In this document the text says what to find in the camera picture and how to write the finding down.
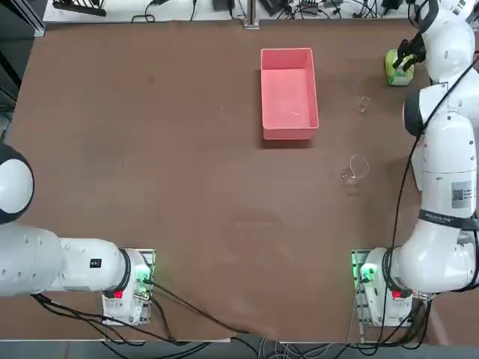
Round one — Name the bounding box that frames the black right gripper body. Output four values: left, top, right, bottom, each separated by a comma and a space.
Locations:
413, 37, 427, 64

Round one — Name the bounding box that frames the green tissue pack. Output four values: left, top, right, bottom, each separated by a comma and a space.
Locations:
385, 48, 415, 88

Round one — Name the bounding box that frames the pink plastic container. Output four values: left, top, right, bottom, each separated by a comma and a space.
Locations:
260, 47, 321, 141

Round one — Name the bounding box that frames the large glass beaker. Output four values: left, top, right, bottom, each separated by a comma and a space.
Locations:
340, 153, 370, 188

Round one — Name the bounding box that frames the dark grey power box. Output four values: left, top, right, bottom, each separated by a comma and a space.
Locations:
260, 0, 293, 16

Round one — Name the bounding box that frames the dark rack stand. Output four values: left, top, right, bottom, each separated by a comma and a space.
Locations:
52, 0, 108, 16

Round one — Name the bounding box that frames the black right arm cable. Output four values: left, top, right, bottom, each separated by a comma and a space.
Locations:
381, 55, 479, 337

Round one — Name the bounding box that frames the aluminium frame post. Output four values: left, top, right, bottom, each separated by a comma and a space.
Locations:
242, 0, 260, 29

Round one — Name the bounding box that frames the black adapter with looped cable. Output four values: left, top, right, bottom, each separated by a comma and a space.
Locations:
131, 0, 165, 23

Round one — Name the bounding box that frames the black cable across table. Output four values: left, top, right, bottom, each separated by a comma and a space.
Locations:
147, 280, 251, 334

